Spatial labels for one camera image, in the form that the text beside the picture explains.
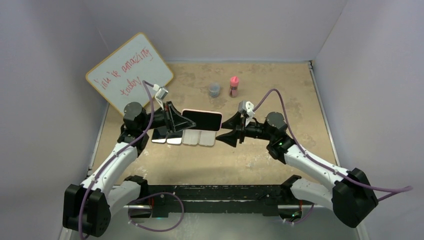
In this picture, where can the beige phone case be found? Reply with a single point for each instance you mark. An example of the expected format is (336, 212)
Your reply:
(207, 138)

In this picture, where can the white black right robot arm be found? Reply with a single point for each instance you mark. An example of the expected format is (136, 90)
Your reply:
(345, 192)

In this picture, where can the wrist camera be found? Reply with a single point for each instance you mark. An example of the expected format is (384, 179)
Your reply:
(246, 109)
(160, 94)

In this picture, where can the phone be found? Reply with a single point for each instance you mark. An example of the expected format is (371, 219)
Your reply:
(159, 136)
(204, 120)
(174, 138)

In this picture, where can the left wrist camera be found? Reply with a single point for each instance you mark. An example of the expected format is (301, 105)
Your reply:
(160, 94)

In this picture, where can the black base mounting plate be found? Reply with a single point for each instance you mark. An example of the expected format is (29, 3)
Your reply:
(267, 200)

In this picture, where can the pink capped marker jar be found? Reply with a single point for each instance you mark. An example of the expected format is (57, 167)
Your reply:
(234, 83)

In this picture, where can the white phone case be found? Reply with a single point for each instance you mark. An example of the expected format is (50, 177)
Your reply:
(190, 137)

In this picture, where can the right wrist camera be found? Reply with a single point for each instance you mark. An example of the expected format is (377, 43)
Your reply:
(246, 109)

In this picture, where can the yellow framed whiteboard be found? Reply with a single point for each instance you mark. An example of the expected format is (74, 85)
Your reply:
(118, 78)

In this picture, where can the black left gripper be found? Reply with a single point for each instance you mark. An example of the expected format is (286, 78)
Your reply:
(179, 122)

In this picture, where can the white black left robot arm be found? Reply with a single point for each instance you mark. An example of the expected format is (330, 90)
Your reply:
(89, 207)

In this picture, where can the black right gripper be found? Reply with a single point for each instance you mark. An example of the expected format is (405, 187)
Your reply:
(231, 137)

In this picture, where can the aluminium table edge rail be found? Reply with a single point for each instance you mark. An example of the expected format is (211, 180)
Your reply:
(326, 122)

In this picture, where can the clear plastic cup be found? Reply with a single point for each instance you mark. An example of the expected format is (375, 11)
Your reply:
(214, 90)

